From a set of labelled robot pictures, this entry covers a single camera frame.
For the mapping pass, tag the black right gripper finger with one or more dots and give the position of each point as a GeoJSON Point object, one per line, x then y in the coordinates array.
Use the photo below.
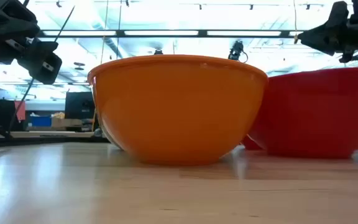
{"type": "Point", "coordinates": [325, 39]}
{"type": "Point", "coordinates": [339, 15]}

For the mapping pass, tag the orange plastic bowl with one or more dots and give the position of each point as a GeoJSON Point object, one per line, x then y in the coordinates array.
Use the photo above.
{"type": "Point", "coordinates": [179, 109]}

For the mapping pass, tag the nested rainbow bowls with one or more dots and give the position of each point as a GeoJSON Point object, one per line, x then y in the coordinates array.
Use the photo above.
{"type": "Point", "coordinates": [319, 112]}

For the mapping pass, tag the black computer monitor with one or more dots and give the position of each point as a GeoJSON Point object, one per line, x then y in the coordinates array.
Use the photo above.
{"type": "Point", "coordinates": [79, 105]}

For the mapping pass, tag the blue storage bin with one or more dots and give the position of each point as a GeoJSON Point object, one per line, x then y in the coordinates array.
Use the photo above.
{"type": "Point", "coordinates": [40, 121]}

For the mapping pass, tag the brown cardboard box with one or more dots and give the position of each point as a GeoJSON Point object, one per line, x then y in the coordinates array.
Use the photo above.
{"type": "Point", "coordinates": [67, 122]}

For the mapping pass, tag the light wooden desk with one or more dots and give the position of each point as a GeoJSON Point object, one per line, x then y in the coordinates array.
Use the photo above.
{"type": "Point", "coordinates": [42, 134]}

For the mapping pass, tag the black overhead camera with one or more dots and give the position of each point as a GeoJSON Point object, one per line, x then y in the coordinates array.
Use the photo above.
{"type": "Point", "coordinates": [236, 50]}

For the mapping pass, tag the black overhead frame beam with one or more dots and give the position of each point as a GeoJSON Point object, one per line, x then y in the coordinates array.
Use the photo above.
{"type": "Point", "coordinates": [166, 32]}

